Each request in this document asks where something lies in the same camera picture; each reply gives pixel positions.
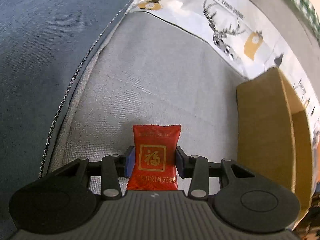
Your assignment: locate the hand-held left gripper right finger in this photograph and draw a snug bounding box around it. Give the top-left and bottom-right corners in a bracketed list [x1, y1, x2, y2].
[175, 146, 260, 200]

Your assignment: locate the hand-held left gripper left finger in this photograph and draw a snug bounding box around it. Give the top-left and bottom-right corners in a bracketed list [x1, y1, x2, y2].
[50, 146, 136, 201]

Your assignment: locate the red gold-print snack packet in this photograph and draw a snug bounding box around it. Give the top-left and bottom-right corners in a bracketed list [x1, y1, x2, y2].
[126, 124, 182, 192]

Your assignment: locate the brown cardboard box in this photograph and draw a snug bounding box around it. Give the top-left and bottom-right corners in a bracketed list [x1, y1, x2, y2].
[236, 67, 316, 220]

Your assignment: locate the green checked cloth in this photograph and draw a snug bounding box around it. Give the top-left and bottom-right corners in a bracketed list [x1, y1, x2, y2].
[275, 0, 320, 38]

